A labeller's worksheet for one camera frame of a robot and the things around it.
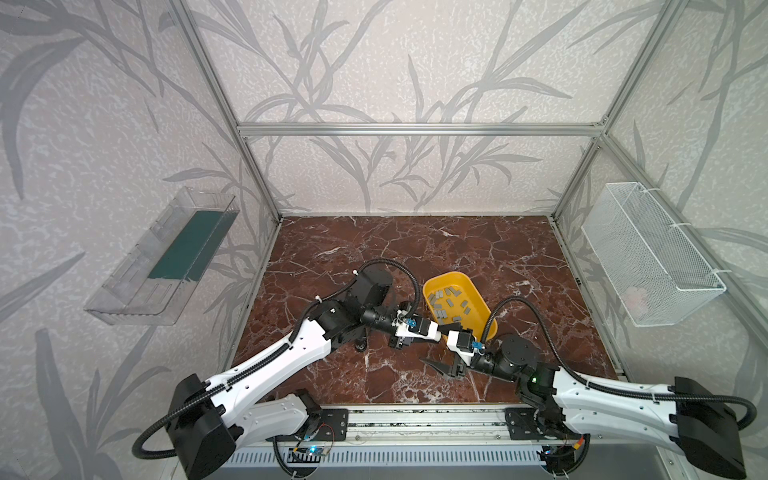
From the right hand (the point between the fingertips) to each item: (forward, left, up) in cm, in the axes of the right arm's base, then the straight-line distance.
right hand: (428, 331), depth 68 cm
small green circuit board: (-22, +29, -22) cm, 43 cm away
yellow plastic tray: (+20, -11, -22) cm, 31 cm away
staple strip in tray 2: (+14, -6, -22) cm, 27 cm away
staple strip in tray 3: (+23, -12, -22) cm, 34 cm away
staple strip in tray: (+16, -14, -21) cm, 30 cm away
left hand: (0, -2, +3) cm, 4 cm away
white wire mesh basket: (+8, -49, +12) cm, 51 cm away
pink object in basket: (+8, -52, -1) cm, 52 cm away
